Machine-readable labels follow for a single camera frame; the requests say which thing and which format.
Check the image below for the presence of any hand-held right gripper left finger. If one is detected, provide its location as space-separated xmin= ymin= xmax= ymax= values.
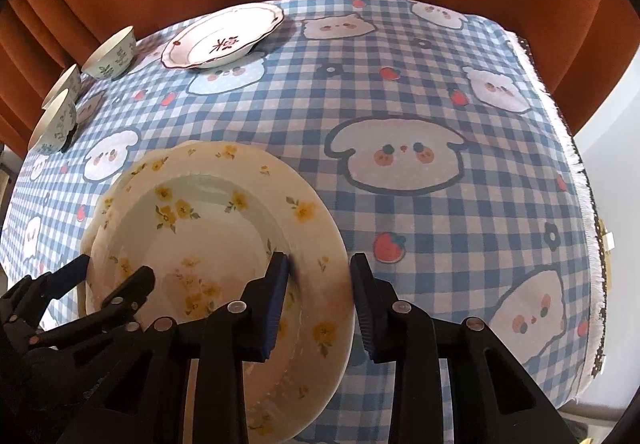
xmin=60 ymin=251 xmax=292 ymax=444

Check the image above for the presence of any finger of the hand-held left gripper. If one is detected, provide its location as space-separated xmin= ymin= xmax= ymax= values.
xmin=27 ymin=253 xmax=92 ymax=307
xmin=37 ymin=265 xmax=157 ymax=351

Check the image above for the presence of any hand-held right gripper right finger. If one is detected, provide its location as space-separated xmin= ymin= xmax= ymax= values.
xmin=349 ymin=253 xmax=569 ymax=444

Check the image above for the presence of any yellow flower cream plate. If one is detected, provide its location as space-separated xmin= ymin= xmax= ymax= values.
xmin=85 ymin=143 xmax=357 ymax=438

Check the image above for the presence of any translucent yellow-green bowl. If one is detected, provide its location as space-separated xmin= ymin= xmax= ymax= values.
xmin=80 ymin=26 xmax=137 ymax=80

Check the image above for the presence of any green patterned white bowl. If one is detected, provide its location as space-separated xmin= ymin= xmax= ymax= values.
xmin=27 ymin=88 xmax=78 ymax=155
xmin=41 ymin=64 xmax=82 ymax=110

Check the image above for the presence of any blue checkered cartoon tablecloth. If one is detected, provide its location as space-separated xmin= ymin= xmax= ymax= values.
xmin=0 ymin=0 xmax=608 ymax=444

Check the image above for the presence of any red rimmed white plate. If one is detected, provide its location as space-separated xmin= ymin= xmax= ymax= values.
xmin=161 ymin=3 xmax=285 ymax=71

